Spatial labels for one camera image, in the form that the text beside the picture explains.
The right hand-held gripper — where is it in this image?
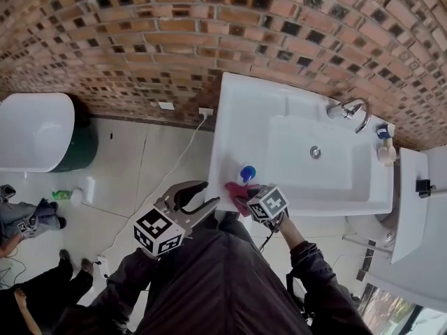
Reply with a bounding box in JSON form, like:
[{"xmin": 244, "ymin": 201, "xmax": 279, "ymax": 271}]
[{"xmin": 232, "ymin": 183, "xmax": 291, "ymax": 224}]

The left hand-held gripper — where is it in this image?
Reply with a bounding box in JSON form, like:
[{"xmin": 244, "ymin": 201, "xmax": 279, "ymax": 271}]
[{"xmin": 133, "ymin": 180, "xmax": 222, "ymax": 258}]

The pink cloth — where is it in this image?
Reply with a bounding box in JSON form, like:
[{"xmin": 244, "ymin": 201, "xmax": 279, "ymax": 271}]
[{"xmin": 224, "ymin": 181, "xmax": 259, "ymax": 218}]

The white bottle with blue cap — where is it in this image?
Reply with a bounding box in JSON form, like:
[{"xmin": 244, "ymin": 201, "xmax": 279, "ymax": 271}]
[{"xmin": 233, "ymin": 161, "xmax": 258, "ymax": 188}]

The person's right forearm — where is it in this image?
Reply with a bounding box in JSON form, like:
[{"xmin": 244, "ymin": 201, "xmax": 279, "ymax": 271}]
[{"xmin": 277, "ymin": 214, "xmax": 347, "ymax": 293}]

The person's left forearm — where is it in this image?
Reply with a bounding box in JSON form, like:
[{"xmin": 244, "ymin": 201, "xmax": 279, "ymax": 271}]
[{"xmin": 101, "ymin": 246, "xmax": 163, "ymax": 313}]

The person's dark shoe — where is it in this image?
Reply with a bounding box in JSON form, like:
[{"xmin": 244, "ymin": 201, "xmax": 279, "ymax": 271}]
[{"xmin": 218, "ymin": 210, "xmax": 247, "ymax": 235}]

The white ceramic sink basin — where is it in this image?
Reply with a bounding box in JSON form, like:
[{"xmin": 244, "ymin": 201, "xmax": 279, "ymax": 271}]
[{"xmin": 204, "ymin": 71, "xmax": 399, "ymax": 218}]

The person's dark pleated garment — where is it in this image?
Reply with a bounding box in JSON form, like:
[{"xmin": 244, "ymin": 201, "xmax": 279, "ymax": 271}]
[{"xmin": 139, "ymin": 218, "xmax": 315, "ymax": 335}]

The white power strip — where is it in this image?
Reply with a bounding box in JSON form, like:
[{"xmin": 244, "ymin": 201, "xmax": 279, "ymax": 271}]
[{"xmin": 96, "ymin": 255, "xmax": 110, "ymax": 279}]

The white round container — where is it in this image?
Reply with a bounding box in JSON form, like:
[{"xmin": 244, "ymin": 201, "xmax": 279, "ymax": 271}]
[{"xmin": 69, "ymin": 186, "xmax": 86, "ymax": 208}]

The white toilet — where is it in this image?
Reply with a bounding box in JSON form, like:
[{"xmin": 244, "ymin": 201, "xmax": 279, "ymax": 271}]
[{"xmin": 345, "ymin": 145, "xmax": 447, "ymax": 265}]

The chrome faucet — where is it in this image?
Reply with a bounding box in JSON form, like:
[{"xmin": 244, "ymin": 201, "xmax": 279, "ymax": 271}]
[{"xmin": 326, "ymin": 98, "xmax": 373, "ymax": 135}]

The blue and white mug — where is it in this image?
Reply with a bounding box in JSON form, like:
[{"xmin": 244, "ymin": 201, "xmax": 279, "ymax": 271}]
[{"xmin": 375, "ymin": 122, "xmax": 396, "ymax": 140}]

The white toilet lid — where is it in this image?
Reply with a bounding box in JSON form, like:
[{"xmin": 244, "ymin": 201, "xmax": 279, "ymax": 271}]
[{"xmin": 390, "ymin": 147, "xmax": 431, "ymax": 265}]

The small black box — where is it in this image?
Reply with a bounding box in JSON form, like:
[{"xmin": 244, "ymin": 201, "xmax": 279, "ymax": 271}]
[{"xmin": 414, "ymin": 178, "xmax": 437, "ymax": 200}]

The white bathtub with green outside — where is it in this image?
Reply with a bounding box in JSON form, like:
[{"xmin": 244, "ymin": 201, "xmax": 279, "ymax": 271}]
[{"xmin": 0, "ymin": 92, "xmax": 100, "ymax": 173}]

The glass window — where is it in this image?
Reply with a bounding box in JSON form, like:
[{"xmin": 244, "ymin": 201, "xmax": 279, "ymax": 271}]
[{"xmin": 352, "ymin": 283, "xmax": 447, "ymax": 335}]

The long white cable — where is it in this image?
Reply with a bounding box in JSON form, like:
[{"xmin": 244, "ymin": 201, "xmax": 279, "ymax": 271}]
[{"xmin": 103, "ymin": 116, "xmax": 207, "ymax": 258}]

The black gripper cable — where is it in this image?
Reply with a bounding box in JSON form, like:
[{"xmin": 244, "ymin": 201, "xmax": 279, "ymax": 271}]
[{"xmin": 257, "ymin": 214, "xmax": 286, "ymax": 254}]

